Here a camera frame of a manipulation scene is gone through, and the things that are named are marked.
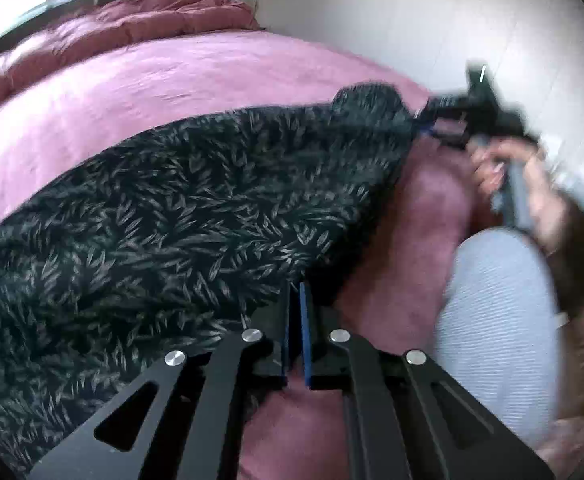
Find person's right hand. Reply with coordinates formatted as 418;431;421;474
467;136;568;255

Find pink quilted comforter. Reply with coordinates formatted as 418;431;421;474
0;0;259;105

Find pink bed sheet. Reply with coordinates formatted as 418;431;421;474
0;29;483;480

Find dark leaf-print pants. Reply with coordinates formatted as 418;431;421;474
0;84;414;478

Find brown sleeved right forearm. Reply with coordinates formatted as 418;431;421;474
542;193;584;320

